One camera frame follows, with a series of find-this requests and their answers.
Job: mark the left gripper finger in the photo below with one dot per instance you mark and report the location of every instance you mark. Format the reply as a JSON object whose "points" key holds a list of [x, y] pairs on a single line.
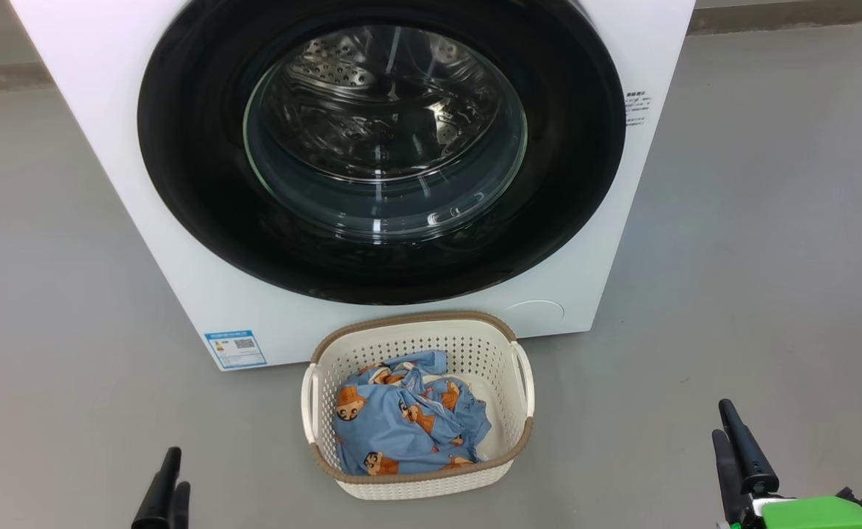
{"points": [[157, 499], [182, 510]]}

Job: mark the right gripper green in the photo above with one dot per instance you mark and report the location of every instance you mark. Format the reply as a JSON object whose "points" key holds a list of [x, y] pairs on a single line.
{"points": [[813, 514]]}

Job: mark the black round glass washer door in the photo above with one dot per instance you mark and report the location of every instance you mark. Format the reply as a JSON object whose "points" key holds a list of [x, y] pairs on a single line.
{"points": [[195, 169]]}

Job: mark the white front-load washing machine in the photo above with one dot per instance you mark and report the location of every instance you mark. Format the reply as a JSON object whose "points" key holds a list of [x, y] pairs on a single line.
{"points": [[107, 147]]}

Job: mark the stainless steel washing machine drum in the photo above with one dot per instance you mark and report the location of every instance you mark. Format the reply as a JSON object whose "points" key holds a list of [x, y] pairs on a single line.
{"points": [[342, 81]]}

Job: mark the blue energy label sticker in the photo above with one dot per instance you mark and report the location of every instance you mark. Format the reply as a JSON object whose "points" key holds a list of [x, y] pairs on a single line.
{"points": [[236, 350]]}

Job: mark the round white filter cover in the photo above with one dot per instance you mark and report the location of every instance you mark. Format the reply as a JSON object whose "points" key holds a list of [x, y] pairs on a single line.
{"points": [[535, 318]]}

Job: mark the cream perforated laundry basket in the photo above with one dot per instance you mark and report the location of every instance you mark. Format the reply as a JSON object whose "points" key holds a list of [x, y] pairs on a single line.
{"points": [[489, 345]]}

